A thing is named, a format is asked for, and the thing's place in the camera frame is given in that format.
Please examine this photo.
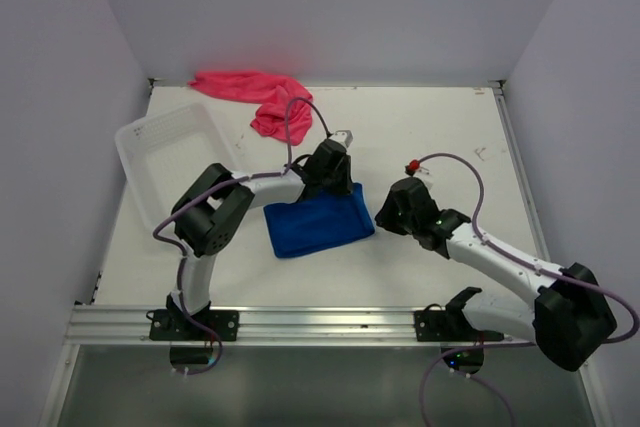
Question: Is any blue towel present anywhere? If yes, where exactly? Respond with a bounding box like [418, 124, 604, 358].
[263, 183, 375, 259]

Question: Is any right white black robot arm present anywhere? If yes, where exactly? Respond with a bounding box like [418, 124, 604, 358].
[375, 177, 617, 371]

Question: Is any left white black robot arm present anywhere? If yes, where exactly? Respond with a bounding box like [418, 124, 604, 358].
[153, 130, 353, 340]

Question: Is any pink towel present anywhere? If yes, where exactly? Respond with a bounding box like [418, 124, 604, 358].
[188, 70, 313, 146]

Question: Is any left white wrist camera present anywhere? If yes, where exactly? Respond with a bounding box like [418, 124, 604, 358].
[329, 130, 353, 149]

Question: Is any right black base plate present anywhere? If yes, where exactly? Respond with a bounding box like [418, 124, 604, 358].
[413, 304, 504, 343]

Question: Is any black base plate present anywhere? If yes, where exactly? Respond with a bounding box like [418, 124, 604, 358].
[413, 304, 504, 343]
[145, 309, 240, 342]

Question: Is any right aluminium rail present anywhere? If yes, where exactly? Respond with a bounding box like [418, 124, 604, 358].
[489, 81, 550, 261]

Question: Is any aluminium rail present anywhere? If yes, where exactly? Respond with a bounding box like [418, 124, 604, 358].
[64, 304, 535, 348]
[489, 81, 550, 261]

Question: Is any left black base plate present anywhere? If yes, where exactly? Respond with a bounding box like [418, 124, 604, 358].
[145, 309, 240, 342]

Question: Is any front aluminium rail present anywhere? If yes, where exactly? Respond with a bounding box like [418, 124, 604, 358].
[64, 304, 535, 348]

